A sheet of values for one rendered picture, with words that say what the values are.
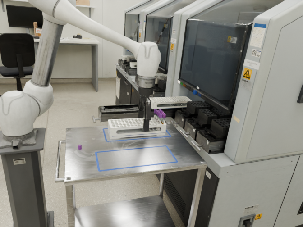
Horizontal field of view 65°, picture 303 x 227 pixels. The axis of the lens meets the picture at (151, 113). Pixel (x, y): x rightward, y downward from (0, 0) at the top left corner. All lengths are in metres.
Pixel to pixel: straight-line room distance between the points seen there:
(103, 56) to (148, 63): 4.00
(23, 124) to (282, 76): 1.31
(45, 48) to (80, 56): 3.61
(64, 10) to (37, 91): 0.53
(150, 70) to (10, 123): 0.78
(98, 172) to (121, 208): 0.65
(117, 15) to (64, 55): 1.30
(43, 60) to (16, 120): 0.36
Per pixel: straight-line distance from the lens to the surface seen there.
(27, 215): 1.76
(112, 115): 1.55
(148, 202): 1.66
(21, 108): 1.41
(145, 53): 1.13
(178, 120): 1.63
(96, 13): 5.00
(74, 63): 5.07
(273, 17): 1.15
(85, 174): 0.99
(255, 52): 1.18
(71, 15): 1.21
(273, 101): 1.29
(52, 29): 1.43
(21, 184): 1.61
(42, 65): 1.49
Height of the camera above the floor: 1.41
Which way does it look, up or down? 22 degrees down
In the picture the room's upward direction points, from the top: 5 degrees clockwise
